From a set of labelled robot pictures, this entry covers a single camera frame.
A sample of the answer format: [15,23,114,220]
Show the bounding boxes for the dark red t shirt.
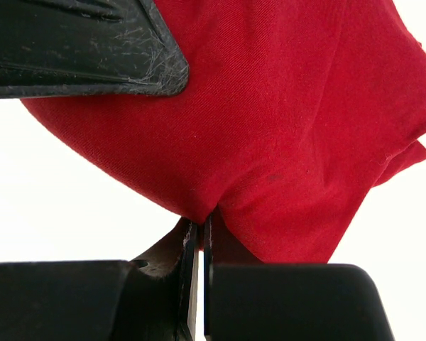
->
[23,1,426,263]

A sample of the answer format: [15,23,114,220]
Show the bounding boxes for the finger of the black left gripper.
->
[0,1,189,99]

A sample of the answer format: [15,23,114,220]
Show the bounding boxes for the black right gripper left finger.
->
[0,220,198,340]

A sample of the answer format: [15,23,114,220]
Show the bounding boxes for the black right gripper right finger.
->
[204,215,394,341]

